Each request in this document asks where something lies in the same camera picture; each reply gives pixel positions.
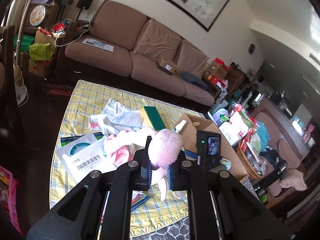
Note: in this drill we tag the white patterned cloth bag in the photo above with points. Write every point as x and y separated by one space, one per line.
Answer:
114 118

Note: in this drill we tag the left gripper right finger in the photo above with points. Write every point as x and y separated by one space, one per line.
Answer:
179 173

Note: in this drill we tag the small cardboard parcel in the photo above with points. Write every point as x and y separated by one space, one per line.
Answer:
166 65

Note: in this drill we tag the brown cardboard box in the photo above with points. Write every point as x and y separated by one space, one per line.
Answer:
188 133

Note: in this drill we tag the wicker basket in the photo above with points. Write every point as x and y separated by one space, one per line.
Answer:
252 173

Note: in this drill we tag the black speaker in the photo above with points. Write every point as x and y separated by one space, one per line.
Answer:
84 4

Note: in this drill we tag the paper sheet on sofa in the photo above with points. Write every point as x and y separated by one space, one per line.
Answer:
98 44

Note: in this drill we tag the white tissue box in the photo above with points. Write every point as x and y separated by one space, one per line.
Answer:
230 133

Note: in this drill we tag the yellow green sponge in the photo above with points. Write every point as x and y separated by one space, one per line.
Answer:
152 118

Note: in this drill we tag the round cookie tin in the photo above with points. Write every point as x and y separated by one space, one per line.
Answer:
37 15

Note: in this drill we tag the purple storage tub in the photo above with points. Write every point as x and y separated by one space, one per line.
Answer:
220 116

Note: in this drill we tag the white wet wipes pouch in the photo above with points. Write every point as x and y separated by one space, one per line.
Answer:
83 156

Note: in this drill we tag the yellow plaid table cloth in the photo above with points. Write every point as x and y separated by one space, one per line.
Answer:
90 98

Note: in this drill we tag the brown fabric sofa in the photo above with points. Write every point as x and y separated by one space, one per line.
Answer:
138 43

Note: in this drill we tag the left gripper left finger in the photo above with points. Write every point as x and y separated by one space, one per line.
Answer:
141 176

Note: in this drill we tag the lime green bag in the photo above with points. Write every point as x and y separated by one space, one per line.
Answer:
41 51

